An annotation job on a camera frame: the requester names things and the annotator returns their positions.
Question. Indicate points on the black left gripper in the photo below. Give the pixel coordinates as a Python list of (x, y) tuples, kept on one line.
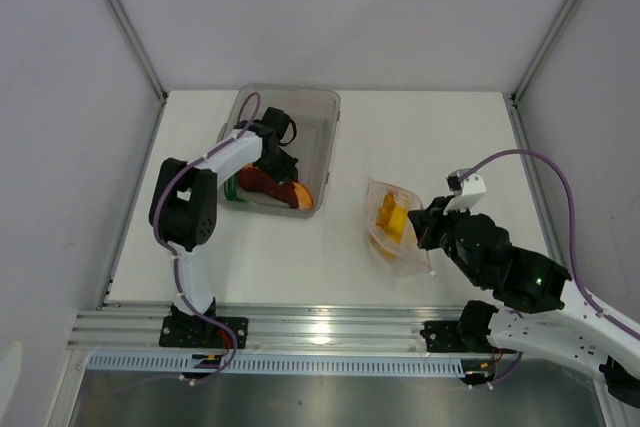
[(288, 174)]

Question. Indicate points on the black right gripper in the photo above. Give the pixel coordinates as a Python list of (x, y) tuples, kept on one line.
[(420, 221)]

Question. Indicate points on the yellow lemon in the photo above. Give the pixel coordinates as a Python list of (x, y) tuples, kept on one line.
[(397, 225)]

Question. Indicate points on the red yellow mango slice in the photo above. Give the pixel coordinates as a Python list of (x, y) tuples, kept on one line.
[(294, 194)]

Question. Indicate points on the clear zip top bag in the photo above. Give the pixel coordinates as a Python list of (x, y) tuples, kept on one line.
[(411, 260)]

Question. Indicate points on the green onion stalks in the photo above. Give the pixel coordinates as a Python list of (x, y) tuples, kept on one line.
[(231, 190)]

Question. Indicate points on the yellow chicken toy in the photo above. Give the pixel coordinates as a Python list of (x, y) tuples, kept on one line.
[(385, 212)]

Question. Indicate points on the orange yellow potato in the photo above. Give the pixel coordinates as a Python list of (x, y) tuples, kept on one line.
[(383, 253)]

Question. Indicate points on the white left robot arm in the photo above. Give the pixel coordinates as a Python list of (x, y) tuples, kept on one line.
[(183, 213)]

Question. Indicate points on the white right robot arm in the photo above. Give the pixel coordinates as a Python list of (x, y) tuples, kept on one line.
[(538, 308)]

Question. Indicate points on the clear plastic food bin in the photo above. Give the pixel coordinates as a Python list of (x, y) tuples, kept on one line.
[(316, 114)]

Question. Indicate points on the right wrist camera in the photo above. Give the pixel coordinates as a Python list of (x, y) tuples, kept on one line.
[(466, 190)]

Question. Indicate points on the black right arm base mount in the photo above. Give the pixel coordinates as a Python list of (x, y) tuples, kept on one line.
[(468, 334)]

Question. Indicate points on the aluminium table edge rail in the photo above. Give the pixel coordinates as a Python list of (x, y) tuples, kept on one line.
[(298, 330)]

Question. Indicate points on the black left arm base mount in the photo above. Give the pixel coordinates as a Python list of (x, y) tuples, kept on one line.
[(189, 332)]

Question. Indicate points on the white slotted cable duct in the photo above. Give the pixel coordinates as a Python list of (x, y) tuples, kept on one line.
[(272, 364)]

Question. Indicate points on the left corner aluminium post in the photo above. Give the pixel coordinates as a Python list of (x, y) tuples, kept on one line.
[(134, 42)]

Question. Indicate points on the corner aluminium post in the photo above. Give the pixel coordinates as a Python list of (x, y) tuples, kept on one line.
[(560, 21), (134, 42)]

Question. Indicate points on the right corner aluminium post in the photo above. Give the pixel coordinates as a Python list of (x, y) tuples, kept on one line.
[(560, 21)]

